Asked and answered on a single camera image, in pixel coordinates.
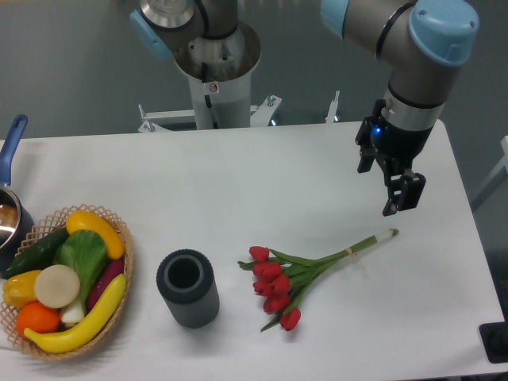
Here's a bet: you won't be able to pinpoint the green bok choy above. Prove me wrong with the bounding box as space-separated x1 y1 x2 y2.
52 230 108 327

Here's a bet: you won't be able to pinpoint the black device at table edge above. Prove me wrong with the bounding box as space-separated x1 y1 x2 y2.
479 321 507 364

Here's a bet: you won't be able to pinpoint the yellow bell pepper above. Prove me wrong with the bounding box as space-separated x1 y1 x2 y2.
2 270 41 309

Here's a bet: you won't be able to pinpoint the white furniture piece right edge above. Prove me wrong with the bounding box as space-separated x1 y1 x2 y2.
469 136 507 213

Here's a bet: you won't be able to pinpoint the orange fruit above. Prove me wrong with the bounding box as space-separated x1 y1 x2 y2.
16 302 60 337

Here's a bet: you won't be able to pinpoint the blue handled saucepan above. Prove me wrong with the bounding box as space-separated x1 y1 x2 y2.
1 114 34 271

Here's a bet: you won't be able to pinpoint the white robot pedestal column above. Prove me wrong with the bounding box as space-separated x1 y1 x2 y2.
175 21 261 130

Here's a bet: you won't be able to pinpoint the yellow banana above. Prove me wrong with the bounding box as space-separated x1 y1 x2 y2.
24 274 127 354

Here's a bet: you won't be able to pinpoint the purple sweet potato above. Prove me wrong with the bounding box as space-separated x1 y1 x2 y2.
87 259 125 311

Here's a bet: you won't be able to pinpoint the yellow squash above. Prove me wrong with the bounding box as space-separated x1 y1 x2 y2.
66 210 125 260

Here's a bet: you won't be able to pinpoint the dark grey ribbed vase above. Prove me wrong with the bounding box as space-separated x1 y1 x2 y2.
156 248 220 329

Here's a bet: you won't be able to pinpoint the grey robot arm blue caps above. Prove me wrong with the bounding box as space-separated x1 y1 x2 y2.
129 1 479 216

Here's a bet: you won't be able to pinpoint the red tulip bouquet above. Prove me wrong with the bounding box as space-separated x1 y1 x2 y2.
237 228 399 332

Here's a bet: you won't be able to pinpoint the white metal base frame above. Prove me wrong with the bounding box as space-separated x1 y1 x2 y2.
137 90 341 133

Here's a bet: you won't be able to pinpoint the woven wicker basket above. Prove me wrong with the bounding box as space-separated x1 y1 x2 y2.
1 204 134 361

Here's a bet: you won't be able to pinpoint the green cucumber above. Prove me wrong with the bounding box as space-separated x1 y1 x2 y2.
1 229 69 279

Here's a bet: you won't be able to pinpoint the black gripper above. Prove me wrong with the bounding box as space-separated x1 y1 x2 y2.
355 99 432 217

